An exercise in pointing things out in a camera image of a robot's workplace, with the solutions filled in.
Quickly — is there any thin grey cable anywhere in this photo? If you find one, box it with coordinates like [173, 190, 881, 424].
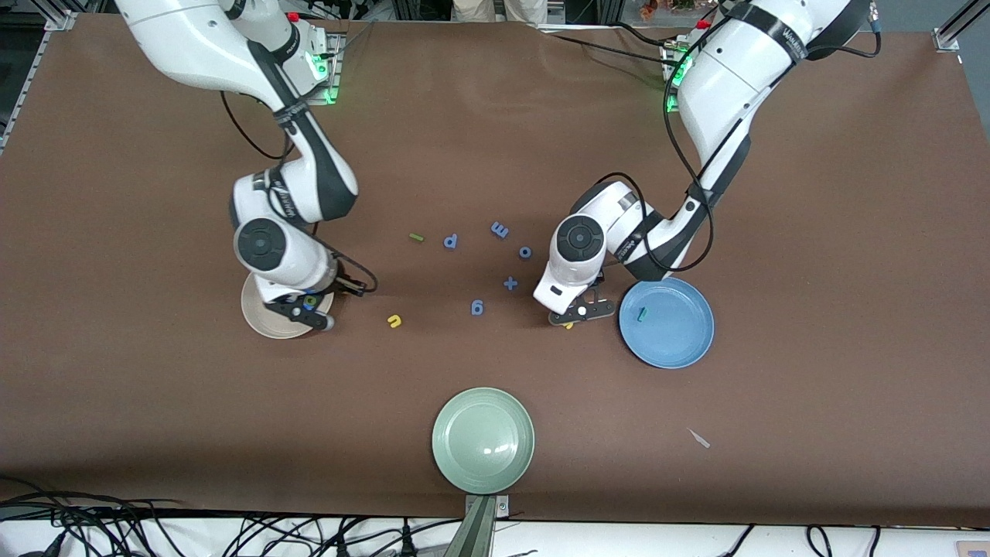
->
[321, 22, 377, 59]

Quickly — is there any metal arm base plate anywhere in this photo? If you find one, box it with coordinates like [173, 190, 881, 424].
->
[308, 31, 342, 106]
[664, 39, 697, 114]

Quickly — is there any grey metal camera post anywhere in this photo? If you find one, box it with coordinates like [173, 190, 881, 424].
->
[445, 494, 511, 557]

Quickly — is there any beige round plate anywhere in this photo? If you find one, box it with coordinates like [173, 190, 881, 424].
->
[241, 275, 335, 340]

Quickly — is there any black table cable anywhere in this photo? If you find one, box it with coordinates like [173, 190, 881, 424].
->
[551, 23, 681, 64]

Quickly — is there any person in beige trousers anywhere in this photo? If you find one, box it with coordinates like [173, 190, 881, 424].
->
[451, 0, 548, 22]

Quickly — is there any green round plate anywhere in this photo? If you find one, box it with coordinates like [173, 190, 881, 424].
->
[432, 387, 536, 495]

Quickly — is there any blue round plate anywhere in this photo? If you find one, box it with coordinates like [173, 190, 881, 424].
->
[618, 277, 715, 370]

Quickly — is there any aluminium table frame rail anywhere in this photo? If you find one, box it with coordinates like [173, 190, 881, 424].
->
[0, 12, 78, 152]
[932, 0, 990, 53]

